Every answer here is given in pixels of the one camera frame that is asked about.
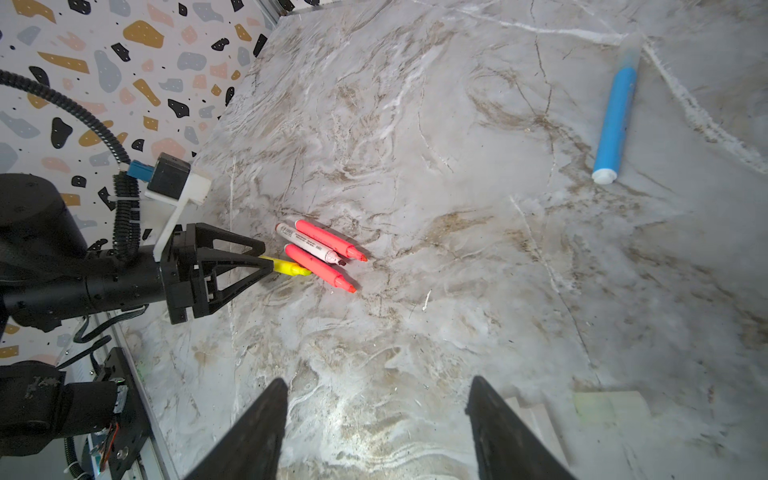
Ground black corrugated cable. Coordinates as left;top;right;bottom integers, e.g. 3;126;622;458
0;68;142;259

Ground blue highlighter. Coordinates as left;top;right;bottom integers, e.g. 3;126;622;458
592;32;643;185

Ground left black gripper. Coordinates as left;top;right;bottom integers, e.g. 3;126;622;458
159;223;274;324

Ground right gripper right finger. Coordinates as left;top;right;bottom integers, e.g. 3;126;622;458
465;376;574;480

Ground clear greenish pen cap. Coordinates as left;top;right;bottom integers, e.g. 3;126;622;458
572;391;651;426

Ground pink highlighter near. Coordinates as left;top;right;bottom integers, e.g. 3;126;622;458
284;244;357;293

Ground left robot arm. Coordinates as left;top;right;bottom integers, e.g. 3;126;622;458
1;173;273;456

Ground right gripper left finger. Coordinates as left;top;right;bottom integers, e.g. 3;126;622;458
186;378;288;480

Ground pink highlighter far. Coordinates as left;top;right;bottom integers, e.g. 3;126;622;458
295;220;368;262

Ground yellow highlighter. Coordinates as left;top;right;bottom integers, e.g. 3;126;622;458
261;255;312;276

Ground white marker pen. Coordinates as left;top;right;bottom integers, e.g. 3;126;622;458
275;223;346;266

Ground pink highlighter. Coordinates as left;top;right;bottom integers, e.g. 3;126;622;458
295;220;368;262
284;244;357;293

